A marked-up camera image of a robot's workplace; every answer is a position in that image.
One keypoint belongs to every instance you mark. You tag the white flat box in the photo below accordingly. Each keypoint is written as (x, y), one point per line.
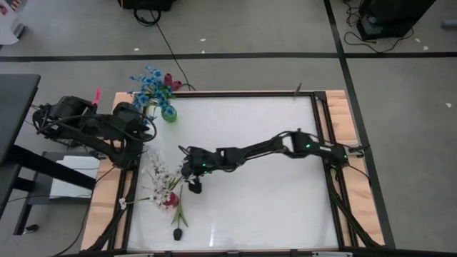
(75, 175)

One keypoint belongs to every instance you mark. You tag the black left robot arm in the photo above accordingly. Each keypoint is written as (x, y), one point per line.
(89, 128)

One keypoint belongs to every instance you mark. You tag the black table frame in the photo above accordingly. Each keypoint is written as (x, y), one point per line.
(250, 94)

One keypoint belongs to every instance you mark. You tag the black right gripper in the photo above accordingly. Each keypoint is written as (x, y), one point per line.
(201, 158)

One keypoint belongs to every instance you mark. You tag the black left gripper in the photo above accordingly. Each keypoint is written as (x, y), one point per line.
(126, 114)

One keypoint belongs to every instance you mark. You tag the pink tag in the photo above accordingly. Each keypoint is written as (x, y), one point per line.
(97, 96)

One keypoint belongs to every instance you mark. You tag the gray floor object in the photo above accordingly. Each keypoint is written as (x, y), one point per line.
(450, 24)

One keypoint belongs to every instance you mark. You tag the white cart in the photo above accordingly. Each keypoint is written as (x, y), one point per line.
(9, 25)

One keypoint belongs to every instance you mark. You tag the black computer case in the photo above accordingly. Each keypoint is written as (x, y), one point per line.
(392, 14)

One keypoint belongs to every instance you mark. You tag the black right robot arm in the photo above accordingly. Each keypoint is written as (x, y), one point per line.
(271, 146)

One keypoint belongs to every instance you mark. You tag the black box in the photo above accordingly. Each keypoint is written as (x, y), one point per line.
(146, 3)

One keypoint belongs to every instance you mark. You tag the white flower bunch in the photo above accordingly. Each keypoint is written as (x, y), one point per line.
(123, 203)
(157, 167)

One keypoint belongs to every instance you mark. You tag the dark red vase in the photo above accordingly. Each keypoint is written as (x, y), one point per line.
(168, 78)

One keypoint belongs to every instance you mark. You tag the black desk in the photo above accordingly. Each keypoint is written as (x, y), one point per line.
(18, 107)

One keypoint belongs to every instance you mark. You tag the wooden base board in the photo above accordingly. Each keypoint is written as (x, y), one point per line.
(342, 118)

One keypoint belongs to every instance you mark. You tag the green glass vase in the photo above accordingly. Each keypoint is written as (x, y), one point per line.
(169, 115)

